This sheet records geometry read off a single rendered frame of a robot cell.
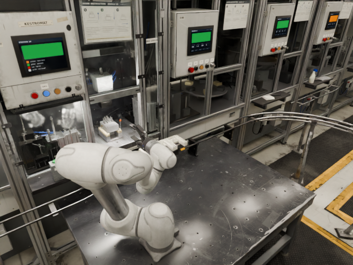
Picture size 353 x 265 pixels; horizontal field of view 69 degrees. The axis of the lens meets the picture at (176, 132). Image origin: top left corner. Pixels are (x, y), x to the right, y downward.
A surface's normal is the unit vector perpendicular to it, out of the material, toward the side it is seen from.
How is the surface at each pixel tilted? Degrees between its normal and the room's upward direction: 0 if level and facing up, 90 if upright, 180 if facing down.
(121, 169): 61
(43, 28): 90
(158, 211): 6
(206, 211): 0
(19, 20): 90
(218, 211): 0
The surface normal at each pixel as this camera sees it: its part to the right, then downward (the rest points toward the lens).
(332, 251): 0.02, -0.87
